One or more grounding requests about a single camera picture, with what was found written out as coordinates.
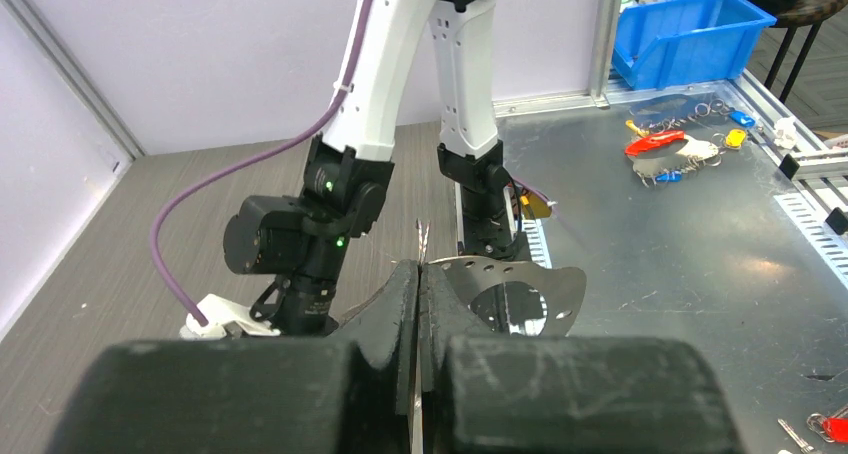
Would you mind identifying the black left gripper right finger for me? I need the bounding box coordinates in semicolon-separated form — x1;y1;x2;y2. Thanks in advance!
420;266;744;453

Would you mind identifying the metal keyring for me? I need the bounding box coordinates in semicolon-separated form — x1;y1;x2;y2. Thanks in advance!
415;219;431;265

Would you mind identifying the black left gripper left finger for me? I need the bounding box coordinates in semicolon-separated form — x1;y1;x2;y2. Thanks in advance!
47;260;419;453

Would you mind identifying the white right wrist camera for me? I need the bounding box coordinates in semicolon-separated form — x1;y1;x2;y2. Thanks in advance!
179;294;282;340

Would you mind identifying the blue plastic storage bin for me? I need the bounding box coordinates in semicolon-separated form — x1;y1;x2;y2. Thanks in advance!
611;0;777;90

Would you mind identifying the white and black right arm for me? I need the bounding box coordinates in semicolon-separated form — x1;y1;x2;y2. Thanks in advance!
223;0;527;337

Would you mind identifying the blue key tag on table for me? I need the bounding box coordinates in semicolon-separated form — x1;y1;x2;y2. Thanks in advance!
728;110;757;128

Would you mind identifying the yellow key tag on table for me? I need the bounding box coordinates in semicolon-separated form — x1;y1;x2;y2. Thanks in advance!
722;129;748;150

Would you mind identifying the perforated metal plate holder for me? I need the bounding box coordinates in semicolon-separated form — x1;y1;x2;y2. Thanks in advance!
432;256;587;336

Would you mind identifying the black stool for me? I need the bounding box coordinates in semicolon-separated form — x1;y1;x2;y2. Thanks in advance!
748;0;847;102

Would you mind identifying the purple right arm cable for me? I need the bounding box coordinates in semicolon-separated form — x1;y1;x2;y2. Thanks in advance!
149;0;386;328

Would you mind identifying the perforated cable duct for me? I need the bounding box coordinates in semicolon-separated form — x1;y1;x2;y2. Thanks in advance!
774;193;847;287

